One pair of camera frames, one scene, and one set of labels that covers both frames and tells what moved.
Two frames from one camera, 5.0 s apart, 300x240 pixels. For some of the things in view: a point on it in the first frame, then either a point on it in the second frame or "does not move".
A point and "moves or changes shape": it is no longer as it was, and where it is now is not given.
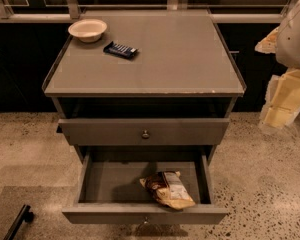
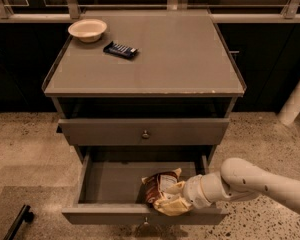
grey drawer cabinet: [175, 97] does not move
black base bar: [24, 215] does not move
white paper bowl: [88, 30] does not move
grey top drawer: [144, 132] does not move
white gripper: [295, 42] → [192, 191]
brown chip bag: [168, 189] moves or changes shape
